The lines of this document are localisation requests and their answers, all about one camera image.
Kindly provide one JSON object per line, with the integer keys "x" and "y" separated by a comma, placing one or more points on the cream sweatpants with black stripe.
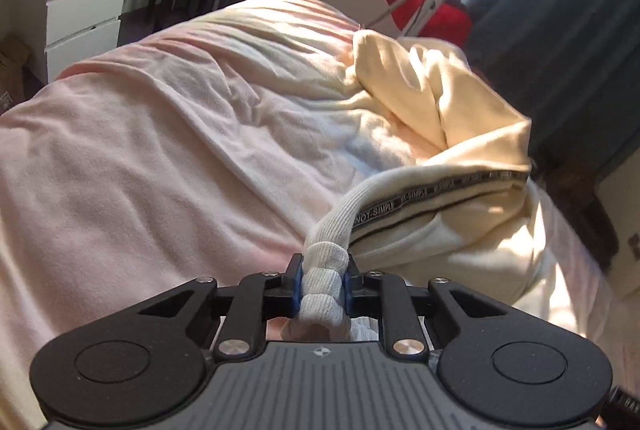
{"x": 470, "y": 213}

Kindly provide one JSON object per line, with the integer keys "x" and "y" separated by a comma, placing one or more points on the red bag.
{"x": 451, "y": 22}

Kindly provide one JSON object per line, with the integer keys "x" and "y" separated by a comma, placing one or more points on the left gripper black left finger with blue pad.
{"x": 144, "y": 363}

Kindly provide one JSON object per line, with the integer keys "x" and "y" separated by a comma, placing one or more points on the pink bed blanket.
{"x": 211, "y": 148}

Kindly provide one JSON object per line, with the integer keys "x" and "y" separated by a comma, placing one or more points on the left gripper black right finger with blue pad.
{"x": 495, "y": 362}

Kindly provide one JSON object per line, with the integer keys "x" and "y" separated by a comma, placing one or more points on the dark green right curtain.
{"x": 572, "y": 66}

